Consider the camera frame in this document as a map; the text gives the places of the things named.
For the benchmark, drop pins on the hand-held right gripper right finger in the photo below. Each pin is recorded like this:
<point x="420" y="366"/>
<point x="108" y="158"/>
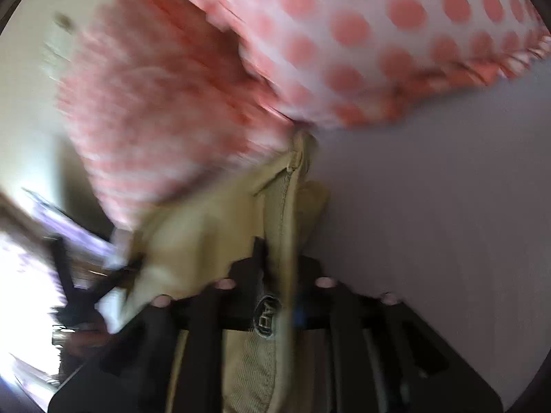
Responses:
<point x="301" y="310"/>

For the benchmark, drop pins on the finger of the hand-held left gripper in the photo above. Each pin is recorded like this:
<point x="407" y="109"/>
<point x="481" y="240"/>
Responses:
<point x="112" y="282"/>
<point x="64" y="271"/>

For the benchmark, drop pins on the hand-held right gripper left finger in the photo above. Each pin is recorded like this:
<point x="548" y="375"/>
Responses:
<point x="258" y="269"/>

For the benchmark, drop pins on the khaki pants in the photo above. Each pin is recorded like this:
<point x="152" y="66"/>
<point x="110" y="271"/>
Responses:
<point x="215" y="232"/>

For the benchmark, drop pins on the pink white patterned blanket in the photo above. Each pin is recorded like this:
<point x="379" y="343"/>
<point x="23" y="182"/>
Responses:
<point x="155" y="107"/>

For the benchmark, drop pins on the pink polka dot pillow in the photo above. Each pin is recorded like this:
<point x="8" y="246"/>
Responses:
<point x="370" y="38"/>

